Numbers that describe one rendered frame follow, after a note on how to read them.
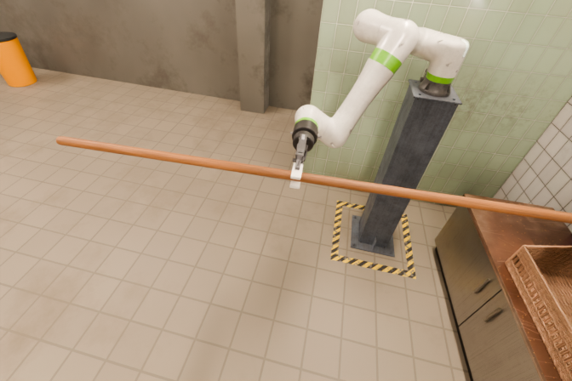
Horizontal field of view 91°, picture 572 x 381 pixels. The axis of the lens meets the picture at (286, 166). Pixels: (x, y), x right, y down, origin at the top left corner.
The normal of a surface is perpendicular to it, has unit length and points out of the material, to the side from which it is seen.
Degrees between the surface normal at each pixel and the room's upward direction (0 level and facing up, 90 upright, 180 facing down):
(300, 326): 0
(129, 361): 0
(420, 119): 90
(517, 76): 90
